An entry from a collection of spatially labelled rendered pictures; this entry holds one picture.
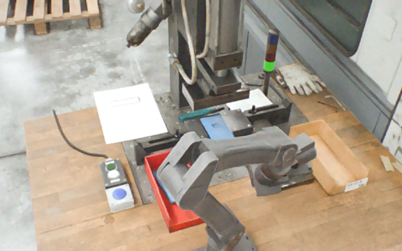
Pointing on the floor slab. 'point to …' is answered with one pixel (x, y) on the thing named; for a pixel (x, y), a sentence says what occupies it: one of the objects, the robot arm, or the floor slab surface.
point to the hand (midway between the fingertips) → (254, 183)
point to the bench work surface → (266, 209)
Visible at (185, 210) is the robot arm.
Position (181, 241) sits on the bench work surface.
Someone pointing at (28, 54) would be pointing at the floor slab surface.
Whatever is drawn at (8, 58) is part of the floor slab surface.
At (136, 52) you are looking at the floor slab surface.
